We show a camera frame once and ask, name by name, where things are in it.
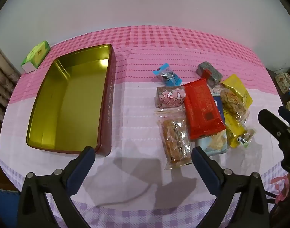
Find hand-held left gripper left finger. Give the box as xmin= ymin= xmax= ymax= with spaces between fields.
xmin=17 ymin=146 xmax=95 ymax=228

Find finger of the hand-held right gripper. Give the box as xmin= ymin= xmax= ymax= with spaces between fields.
xmin=278 ymin=106 xmax=290 ymax=130
xmin=258 ymin=109 xmax=290 ymax=144

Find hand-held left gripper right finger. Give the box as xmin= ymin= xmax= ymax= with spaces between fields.
xmin=191 ymin=146 xmax=270 ymax=228

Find clear brown pastry packet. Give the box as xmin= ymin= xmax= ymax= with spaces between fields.
xmin=157 ymin=117 xmax=192 ymax=170

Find clear cookie packet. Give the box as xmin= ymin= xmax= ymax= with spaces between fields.
xmin=216 ymin=88 xmax=250 ymax=124

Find red snack packet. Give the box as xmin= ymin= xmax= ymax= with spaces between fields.
xmin=184 ymin=78 xmax=227 ymax=140

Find yellow snack packet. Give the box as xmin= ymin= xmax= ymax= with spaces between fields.
xmin=225 ymin=114 xmax=256 ymax=149
xmin=220 ymin=74 xmax=253 ymax=114

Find red tin box gold inside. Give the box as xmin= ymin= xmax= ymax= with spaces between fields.
xmin=25 ymin=44 xmax=116 ymax=158

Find grey speckled snack block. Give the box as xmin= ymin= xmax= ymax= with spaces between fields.
xmin=196 ymin=61 xmax=223 ymax=86

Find blue candy packet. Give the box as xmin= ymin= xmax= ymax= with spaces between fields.
xmin=153 ymin=63 xmax=182 ymax=86

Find light blue snack packet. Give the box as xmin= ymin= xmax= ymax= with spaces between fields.
xmin=195 ymin=133 xmax=229 ymax=157

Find dark wooden side table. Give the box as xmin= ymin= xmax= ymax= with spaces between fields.
xmin=266 ymin=68 xmax=290 ymax=114

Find floral patterned box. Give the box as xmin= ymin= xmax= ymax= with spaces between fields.
xmin=276 ymin=72 xmax=290 ymax=93

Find pink ribbon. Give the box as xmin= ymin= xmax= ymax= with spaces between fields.
xmin=271 ymin=174 xmax=290 ymax=205

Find dark blue snack packet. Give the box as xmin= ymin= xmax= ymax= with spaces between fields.
xmin=213 ymin=94 xmax=226 ymax=122

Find pink floral snack packet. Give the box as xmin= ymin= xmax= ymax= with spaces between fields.
xmin=155 ymin=85 xmax=186 ymax=116

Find pink checkered tablecloth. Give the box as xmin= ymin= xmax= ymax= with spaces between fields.
xmin=0 ymin=25 xmax=290 ymax=228

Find green tissue pack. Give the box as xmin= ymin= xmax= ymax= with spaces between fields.
xmin=20 ymin=40 xmax=51 ymax=73

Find patterned beige curtain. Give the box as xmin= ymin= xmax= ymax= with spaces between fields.
xmin=0 ymin=37 xmax=22 ymax=124

